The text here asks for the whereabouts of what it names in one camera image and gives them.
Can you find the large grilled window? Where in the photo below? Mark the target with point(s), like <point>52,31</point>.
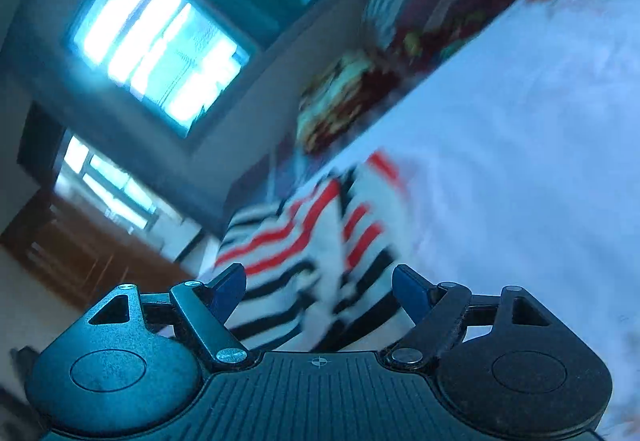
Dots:
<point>160,46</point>

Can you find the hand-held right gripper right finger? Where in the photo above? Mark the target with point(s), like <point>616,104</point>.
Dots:
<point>411,293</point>

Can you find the brown wooden wardrobe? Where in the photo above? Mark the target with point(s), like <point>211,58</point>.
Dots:
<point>85,251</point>

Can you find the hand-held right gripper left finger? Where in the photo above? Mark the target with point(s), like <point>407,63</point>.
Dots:
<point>228,292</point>

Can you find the floral bed sheet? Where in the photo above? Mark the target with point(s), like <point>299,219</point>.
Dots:
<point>525,146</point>

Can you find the colourful floral blanket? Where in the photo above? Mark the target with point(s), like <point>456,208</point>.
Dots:
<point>380,56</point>

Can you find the window beside wardrobe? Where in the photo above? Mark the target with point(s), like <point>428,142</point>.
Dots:
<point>105,186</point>

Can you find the striped top with black sleeve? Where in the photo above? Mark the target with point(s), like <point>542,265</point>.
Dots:
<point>310,251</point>

